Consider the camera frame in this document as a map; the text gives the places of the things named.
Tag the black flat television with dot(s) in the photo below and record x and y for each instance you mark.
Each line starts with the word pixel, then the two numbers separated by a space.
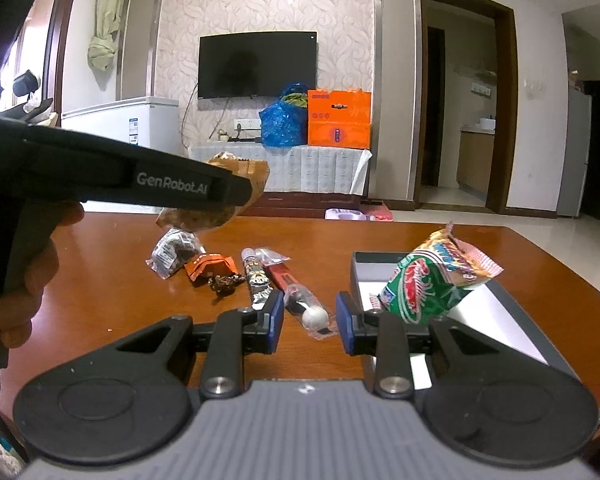
pixel 257 65

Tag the white chest freezer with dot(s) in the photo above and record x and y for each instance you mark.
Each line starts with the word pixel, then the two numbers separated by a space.
pixel 125 125

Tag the wall power socket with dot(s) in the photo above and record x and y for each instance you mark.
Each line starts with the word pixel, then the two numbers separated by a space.
pixel 246 124

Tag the pale green curtain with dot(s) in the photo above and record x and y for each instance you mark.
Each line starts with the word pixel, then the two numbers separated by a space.
pixel 105 20

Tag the person's left hand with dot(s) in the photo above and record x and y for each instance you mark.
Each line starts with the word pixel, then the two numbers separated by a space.
pixel 37 290

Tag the blue plastic bag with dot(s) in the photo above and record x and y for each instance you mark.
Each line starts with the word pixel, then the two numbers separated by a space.
pixel 282 122

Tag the television cabinet with lace cloth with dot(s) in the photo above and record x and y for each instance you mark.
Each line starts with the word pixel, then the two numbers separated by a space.
pixel 310 170

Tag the grey shallow box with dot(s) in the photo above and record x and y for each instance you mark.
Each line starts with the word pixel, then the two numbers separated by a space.
pixel 500 325

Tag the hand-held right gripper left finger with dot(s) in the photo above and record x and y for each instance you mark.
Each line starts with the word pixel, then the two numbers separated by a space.
pixel 276 321

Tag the green snack bag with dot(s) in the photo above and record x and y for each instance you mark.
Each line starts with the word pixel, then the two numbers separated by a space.
pixel 425 285

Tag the brown snack packet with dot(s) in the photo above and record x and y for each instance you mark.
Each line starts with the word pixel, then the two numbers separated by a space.
pixel 195 219

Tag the small orange snack packet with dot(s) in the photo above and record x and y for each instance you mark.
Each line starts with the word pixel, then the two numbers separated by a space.
pixel 207 265

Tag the orange cardboard box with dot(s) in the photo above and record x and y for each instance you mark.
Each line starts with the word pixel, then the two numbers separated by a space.
pixel 339 120

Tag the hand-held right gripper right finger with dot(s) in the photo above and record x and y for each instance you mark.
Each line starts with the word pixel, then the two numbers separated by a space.
pixel 343 325

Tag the kitchen counter cabinet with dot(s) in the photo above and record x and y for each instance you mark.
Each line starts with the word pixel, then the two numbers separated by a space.
pixel 476 160

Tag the black long stick snack packet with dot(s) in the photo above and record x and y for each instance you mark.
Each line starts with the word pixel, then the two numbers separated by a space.
pixel 255 280

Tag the clear packet of dark snack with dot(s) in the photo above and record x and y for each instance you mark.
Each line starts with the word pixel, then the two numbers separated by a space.
pixel 172 252

